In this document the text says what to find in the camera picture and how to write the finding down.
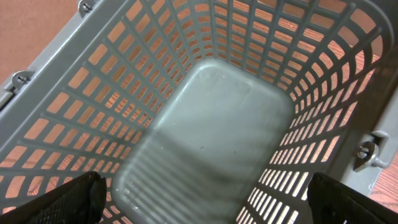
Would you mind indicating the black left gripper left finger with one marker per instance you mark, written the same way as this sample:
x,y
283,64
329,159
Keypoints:
x,y
81,200

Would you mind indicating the grey plastic mesh basket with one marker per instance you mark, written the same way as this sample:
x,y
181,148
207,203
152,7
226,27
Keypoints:
x,y
205,111

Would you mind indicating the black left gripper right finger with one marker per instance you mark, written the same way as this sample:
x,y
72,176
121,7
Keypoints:
x,y
331,202

